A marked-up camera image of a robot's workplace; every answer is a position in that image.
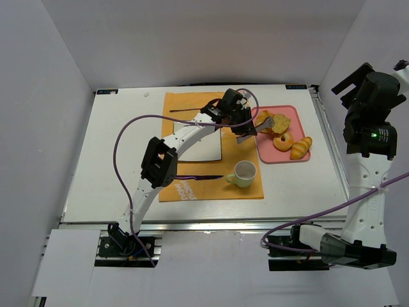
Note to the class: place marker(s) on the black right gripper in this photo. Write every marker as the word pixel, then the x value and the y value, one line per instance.
pixel 351 83

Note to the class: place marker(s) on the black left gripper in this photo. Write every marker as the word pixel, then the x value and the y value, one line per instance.
pixel 246 121

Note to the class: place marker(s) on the seeded bread slice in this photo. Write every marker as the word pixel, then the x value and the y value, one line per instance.
pixel 281 123

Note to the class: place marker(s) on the sugared ring donut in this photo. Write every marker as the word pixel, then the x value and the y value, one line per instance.
pixel 283 142

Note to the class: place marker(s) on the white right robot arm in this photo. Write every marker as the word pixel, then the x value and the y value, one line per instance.
pixel 371 147

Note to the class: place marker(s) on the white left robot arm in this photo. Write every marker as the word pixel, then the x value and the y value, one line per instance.
pixel 160 160

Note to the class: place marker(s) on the twisted glazed bun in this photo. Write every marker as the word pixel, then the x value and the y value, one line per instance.
pixel 261 118

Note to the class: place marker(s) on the pink tray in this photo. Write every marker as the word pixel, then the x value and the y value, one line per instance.
pixel 268 154

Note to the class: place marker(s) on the pale green mug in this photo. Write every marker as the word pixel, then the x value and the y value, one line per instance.
pixel 244 174

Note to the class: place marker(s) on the striped croissant roll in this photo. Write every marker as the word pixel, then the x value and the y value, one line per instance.
pixel 300 148

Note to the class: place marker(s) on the white square plate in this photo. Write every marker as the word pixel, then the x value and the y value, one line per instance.
pixel 208 149

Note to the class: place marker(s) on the black logo sticker right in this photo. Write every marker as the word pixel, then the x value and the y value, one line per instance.
pixel 296 87

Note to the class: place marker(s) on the black logo sticker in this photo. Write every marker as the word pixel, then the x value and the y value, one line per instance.
pixel 107 91
pixel 296 87

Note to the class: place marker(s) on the metal fork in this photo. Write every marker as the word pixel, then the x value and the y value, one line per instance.
pixel 184 110

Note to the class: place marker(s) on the blue iridescent knife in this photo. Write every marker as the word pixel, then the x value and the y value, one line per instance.
pixel 198 177

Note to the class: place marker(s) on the orange placemat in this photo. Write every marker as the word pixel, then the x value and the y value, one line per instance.
pixel 232 153

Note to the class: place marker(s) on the black logo sticker left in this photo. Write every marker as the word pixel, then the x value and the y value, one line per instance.
pixel 107 91

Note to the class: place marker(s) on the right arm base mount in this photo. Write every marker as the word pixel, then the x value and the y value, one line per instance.
pixel 280 260

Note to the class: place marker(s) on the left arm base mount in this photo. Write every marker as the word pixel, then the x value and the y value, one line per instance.
pixel 121 249

